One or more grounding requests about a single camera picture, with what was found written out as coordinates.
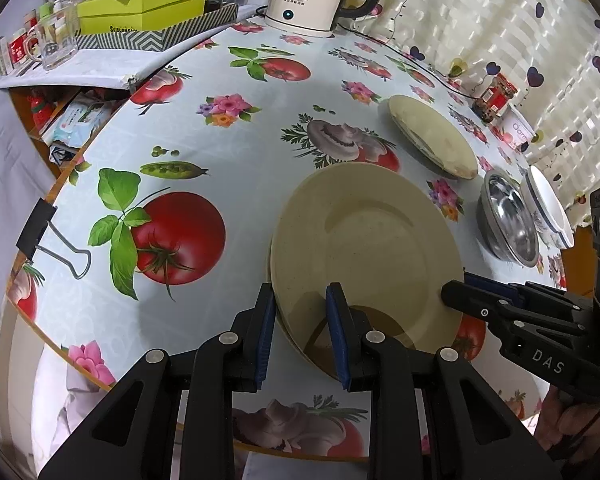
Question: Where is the stainless steel bowl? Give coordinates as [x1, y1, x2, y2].
[477, 169, 540, 268]

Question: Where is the large white bowl blue stripe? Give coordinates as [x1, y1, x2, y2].
[520, 166, 574, 250]

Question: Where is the beige plate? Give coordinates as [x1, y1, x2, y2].
[268, 238, 372, 384]
[388, 94, 479, 180]
[273, 162, 463, 353]

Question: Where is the person's right hand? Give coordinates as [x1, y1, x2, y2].
[534, 386, 600, 463]

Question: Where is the pink white yogurt tub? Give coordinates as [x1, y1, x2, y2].
[498, 104, 534, 150]

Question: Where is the red lid sauce jar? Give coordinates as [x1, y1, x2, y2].
[471, 73, 518, 124]

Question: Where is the black binder clip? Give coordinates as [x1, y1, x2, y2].
[16, 198, 93, 281]

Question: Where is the fruit print tablecloth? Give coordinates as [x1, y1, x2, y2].
[9, 20, 562, 460]

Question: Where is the heart pattern curtain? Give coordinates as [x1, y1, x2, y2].
[347, 0, 600, 226]

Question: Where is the white side shelf board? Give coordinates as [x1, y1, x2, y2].
[0, 24, 228, 90]

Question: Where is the striped chevron tray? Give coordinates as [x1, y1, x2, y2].
[76, 3, 239, 52]

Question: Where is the clear glass mug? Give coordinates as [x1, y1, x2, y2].
[23, 4, 80, 70]

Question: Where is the lime green box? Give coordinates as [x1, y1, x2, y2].
[76, 0, 206, 35]

